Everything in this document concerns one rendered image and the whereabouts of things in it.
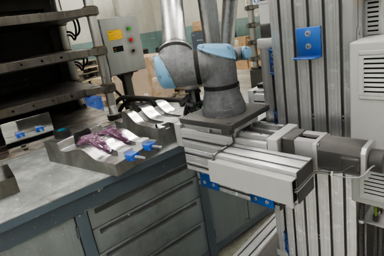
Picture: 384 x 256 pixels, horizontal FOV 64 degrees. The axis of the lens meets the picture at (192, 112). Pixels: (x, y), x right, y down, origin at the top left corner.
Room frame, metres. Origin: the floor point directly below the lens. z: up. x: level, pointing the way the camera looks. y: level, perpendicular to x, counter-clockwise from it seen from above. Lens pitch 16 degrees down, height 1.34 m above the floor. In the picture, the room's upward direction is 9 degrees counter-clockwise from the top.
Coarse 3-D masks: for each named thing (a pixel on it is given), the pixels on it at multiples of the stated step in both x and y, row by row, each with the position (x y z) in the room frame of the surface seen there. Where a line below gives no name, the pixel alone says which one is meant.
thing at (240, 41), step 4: (244, 36) 8.35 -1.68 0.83; (248, 36) 8.14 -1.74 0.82; (236, 40) 8.23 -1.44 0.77; (240, 40) 8.14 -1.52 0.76; (244, 40) 8.06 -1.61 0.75; (248, 40) 8.13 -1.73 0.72; (236, 44) 8.24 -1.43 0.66; (240, 44) 8.15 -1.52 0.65; (244, 44) 8.06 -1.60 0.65; (248, 60) 8.10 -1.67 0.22; (236, 64) 8.29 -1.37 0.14; (240, 64) 8.20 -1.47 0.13; (244, 64) 8.11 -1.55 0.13; (248, 64) 8.07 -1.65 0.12; (252, 64) 7.97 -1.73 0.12; (260, 64) 7.81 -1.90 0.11; (240, 68) 8.20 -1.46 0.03; (244, 68) 8.11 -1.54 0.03; (248, 68) 8.04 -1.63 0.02
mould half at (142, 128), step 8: (160, 104) 1.76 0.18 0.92; (168, 104) 1.77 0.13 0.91; (128, 112) 1.66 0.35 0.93; (144, 112) 1.67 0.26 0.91; (152, 112) 1.68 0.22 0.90; (168, 112) 1.69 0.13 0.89; (176, 112) 1.67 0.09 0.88; (120, 120) 1.78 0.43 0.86; (128, 120) 1.64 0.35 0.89; (136, 120) 1.60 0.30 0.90; (160, 120) 1.56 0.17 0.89; (168, 120) 1.52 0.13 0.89; (176, 120) 1.50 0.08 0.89; (120, 128) 1.75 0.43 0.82; (128, 128) 1.66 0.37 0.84; (136, 128) 1.58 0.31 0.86; (144, 128) 1.50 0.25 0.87; (152, 128) 1.44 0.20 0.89; (160, 128) 1.41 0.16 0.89; (152, 136) 1.45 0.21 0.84; (160, 136) 1.40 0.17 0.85; (168, 136) 1.43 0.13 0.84; (160, 144) 1.40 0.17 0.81
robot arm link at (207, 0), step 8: (200, 0) 1.28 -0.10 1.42; (208, 0) 1.27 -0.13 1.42; (216, 0) 1.29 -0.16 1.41; (200, 8) 1.29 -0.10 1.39; (208, 8) 1.27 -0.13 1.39; (216, 8) 1.29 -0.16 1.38; (200, 16) 1.30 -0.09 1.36; (208, 16) 1.28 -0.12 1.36; (216, 16) 1.29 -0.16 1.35; (208, 24) 1.28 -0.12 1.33; (216, 24) 1.29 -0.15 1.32; (208, 32) 1.29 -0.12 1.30; (216, 32) 1.29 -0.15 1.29; (208, 40) 1.29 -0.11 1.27; (216, 40) 1.29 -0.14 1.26
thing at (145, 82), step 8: (144, 56) 5.65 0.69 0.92; (152, 56) 5.42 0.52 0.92; (152, 64) 5.40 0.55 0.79; (144, 72) 5.37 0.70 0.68; (152, 72) 5.37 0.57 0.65; (112, 80) 5.92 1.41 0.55; (120, 80) 5.78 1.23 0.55; (136, 80) 5.51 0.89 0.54; (144, 80) 5.39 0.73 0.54; (152, 80) 5.34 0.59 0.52; (120, 88) 5.80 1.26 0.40; (136, 88) 5.53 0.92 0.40; (144, 88) 5.41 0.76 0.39; (152, 88) 5.32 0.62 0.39; (160, 88) 5.46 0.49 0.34; (152, 96) 5.33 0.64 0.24; (160, 96) 5.44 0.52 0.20; (168, 96) 5.60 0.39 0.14; (176, 96) 5.78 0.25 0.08
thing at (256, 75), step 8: (248, 0) 5.45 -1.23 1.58; (248, 8) 5.44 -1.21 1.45; (256, 8) 5.34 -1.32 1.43; (248, 16) 5.48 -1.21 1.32; (248, 24) 5.46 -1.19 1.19; (256, 24) 5.36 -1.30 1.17; (256, 40) 5.43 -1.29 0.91; (256, 48) 5.45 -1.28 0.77; (256, 56) 5.45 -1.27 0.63; (256, 64) 5.44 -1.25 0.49; (256, 72) 5.38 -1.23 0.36; (256, 80) 5.39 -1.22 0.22
